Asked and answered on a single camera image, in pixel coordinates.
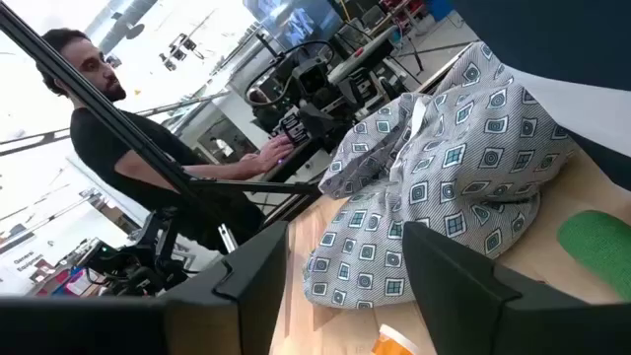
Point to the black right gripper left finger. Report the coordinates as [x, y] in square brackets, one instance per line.
[246, 276]

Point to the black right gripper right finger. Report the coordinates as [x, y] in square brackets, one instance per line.
[458, 291]

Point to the orange pill bottle white cap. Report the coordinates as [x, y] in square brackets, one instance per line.
[389, 345]

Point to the grey patterned cloth gown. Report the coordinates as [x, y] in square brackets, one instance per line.
[443, 197]

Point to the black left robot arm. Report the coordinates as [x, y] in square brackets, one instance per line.
[315, 84]

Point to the person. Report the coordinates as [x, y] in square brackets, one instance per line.
[98, 143]

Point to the computer monitor blue screen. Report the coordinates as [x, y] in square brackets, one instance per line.
[296, 22]

